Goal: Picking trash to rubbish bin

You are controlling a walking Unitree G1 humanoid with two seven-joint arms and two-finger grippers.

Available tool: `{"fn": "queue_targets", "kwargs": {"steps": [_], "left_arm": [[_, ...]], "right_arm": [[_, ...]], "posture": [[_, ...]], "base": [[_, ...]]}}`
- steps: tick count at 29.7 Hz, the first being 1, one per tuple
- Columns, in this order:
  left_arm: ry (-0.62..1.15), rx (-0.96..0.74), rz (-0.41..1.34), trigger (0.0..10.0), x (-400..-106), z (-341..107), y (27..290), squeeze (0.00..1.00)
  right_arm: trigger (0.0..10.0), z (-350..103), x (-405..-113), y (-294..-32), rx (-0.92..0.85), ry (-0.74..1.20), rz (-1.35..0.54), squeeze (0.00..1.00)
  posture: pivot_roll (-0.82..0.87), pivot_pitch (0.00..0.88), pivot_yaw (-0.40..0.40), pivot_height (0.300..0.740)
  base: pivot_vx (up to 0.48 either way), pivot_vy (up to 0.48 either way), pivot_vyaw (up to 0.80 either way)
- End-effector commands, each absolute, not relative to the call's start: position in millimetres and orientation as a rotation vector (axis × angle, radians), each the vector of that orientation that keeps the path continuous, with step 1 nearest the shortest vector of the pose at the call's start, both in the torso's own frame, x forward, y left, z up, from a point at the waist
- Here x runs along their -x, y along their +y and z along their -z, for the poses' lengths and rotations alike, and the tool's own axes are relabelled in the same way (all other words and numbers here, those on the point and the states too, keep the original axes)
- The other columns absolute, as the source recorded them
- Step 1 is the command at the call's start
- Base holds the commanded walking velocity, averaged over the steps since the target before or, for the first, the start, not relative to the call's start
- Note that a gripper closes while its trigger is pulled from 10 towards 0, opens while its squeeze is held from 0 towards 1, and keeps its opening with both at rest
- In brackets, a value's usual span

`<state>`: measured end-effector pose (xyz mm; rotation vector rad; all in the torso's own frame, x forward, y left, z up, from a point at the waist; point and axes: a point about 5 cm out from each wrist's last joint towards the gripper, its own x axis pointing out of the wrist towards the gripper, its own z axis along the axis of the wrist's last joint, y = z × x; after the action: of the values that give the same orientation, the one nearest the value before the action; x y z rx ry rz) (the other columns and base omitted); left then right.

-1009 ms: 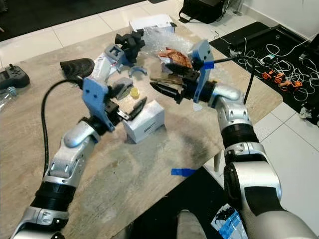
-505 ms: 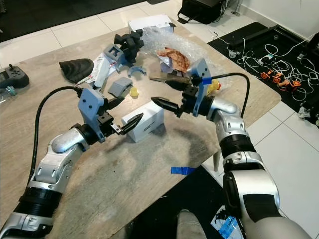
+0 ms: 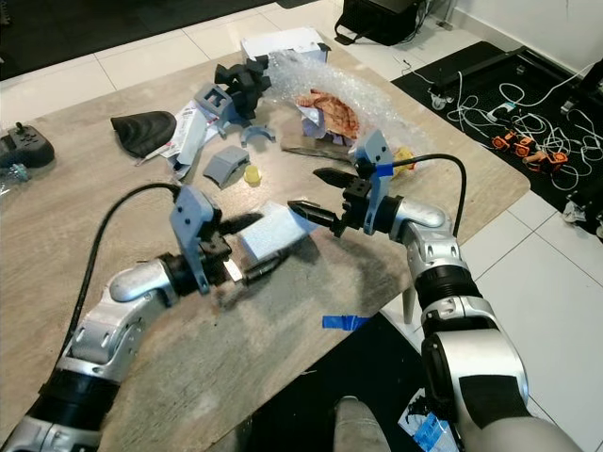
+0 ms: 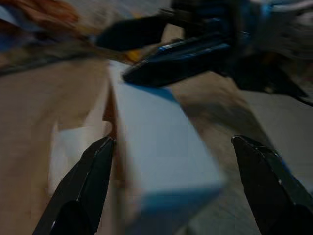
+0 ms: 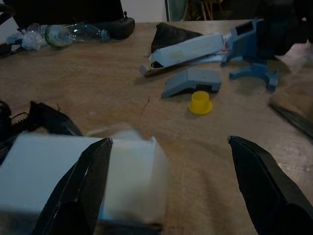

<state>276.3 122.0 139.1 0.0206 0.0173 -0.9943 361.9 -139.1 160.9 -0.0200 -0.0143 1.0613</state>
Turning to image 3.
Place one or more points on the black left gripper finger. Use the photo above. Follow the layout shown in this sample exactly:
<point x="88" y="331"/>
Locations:
<point x="266" y="268"/>
<point x="240" y="223"/>

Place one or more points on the pale blue foam block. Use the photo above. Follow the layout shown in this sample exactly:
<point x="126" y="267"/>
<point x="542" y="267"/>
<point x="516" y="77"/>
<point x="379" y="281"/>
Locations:
<point x="278" y="234"/>

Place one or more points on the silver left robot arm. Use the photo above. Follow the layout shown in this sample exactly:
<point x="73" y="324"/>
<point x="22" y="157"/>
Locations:
<point x="113" y="330"/>

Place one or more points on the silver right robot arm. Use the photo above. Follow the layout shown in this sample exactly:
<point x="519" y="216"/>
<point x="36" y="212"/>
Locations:
<point x="480" y="358"/>

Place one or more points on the dark brown flat strip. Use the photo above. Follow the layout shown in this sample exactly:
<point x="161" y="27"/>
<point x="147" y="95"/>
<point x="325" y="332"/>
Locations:
<point x="316" y="149"/>

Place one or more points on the small yellow cap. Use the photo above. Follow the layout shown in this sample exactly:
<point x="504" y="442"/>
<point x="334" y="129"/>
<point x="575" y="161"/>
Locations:
<point x="252" y="174"/>

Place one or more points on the grey printed wedge part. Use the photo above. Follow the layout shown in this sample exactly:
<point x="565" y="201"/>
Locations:
<point x="226" y="165"/>

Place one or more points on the orange snack wrapper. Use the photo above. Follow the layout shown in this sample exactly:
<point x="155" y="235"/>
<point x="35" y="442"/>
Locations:
<point x="330" y="113"/>

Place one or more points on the small grey curved part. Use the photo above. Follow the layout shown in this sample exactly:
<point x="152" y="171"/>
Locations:
<point x="256" y="134"/>

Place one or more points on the blue tape strip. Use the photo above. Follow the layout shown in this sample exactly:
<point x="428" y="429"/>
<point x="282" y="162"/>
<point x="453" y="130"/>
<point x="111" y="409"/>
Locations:
<point x="344" y="322"/>

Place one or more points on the white printed paper packet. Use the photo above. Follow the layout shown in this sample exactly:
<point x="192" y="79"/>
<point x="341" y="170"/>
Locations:
<point x="188" y="141"/>

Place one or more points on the clear bubble wrap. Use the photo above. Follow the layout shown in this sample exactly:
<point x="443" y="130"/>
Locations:
<point x="301" y="73"/>

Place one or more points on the black printed claw part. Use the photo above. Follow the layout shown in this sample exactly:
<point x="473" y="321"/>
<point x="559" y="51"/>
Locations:
<point x="245" y="85"/>

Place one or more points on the white cardboard box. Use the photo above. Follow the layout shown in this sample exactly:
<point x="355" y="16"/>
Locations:
<point x="278" y="42"/>

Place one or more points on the light wooden table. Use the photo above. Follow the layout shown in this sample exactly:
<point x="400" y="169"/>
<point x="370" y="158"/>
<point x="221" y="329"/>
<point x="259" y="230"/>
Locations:
<point x="75" y="235"/>

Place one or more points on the black floor mat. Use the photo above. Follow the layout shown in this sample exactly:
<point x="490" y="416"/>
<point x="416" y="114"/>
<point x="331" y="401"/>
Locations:
<point x="499" y="80"/>
<point x="94" y="28"/>
<point x="377" y="377"/>

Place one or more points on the black bag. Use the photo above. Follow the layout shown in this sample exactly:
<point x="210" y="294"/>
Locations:
<point x="382" y="19"/>

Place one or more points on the orange black clamp tools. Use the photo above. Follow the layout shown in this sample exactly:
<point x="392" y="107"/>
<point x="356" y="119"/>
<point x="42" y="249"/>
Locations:
<point x="528" y="149"/>

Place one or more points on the grey robot leg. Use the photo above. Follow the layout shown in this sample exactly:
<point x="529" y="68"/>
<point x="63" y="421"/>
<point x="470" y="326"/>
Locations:
<point x="363" y="428"/>

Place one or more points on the clear plastic bottle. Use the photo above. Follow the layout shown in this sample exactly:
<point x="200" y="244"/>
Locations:
<point x="11" y="173"/>

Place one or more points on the blue white plastic bag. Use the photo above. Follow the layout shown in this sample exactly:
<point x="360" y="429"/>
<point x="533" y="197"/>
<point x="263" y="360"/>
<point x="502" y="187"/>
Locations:
<point x="429" y="428"/>

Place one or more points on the black game controller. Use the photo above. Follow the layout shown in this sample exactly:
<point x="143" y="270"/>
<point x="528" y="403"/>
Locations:
<point x="24" y="146"/>

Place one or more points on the black equipment stand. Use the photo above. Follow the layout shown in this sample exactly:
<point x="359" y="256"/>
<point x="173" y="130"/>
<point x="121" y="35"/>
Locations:
<point x="586" y="94"/>

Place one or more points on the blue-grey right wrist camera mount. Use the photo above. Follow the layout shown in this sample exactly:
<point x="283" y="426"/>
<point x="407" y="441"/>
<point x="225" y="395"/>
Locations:
<point x="377" y="165"/>

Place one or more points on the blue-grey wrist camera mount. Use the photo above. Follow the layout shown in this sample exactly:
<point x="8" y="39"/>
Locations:
<point x="193" y="226"/>
<point x="377" y="165"/>

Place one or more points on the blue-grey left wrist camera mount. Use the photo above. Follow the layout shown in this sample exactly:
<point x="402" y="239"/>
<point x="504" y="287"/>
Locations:
<point x="193" y="226"/>

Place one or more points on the grey printed bracket part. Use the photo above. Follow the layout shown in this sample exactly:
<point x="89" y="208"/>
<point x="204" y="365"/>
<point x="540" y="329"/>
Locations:
<point x="217" y="102"/>

